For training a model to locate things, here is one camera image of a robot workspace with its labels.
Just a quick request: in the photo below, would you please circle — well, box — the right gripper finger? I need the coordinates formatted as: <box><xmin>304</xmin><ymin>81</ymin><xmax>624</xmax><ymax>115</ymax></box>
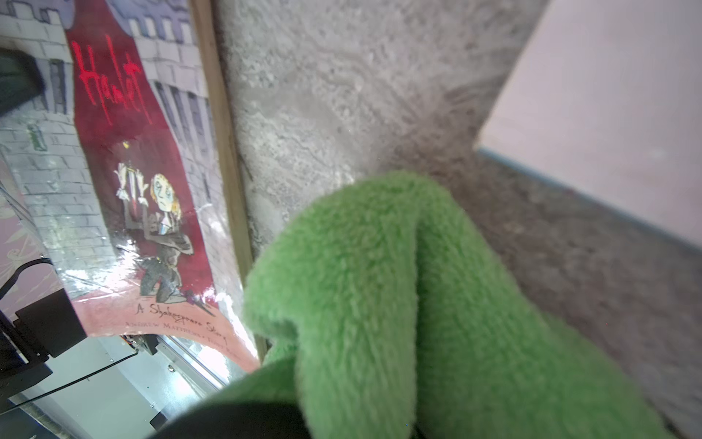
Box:
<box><xmin>0</xmin><ymin>49</ymin><xmax>47</xmax><ymax>115</ymax></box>

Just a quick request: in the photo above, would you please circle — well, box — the green cloth with black trim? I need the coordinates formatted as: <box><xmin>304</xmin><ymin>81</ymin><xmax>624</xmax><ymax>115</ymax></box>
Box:
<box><xmin>156</xmin><ymin>172</ymin><xmax>671</xmax><ymax>438</ymax></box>

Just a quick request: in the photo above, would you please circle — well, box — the pink Hamlet book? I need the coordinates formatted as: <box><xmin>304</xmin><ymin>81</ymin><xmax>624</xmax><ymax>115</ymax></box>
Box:
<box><xmin>1</xmin><ymin>1</ymin><xmax>259</xmax><ymax>372</ymax></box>

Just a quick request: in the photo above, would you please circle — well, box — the white book blue swirl cover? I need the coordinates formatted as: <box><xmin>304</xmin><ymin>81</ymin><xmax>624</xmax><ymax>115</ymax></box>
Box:
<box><xmin>476</xmin><ymin>1</ymin><xmax>701</xmax><ymax>247</ymax></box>

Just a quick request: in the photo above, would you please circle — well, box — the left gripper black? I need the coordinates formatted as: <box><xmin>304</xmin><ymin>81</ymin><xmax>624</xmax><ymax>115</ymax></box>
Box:
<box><xmin>1</xmin><ymin>288</ymin><xmax>87</xmax><ymax>412</ymax></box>

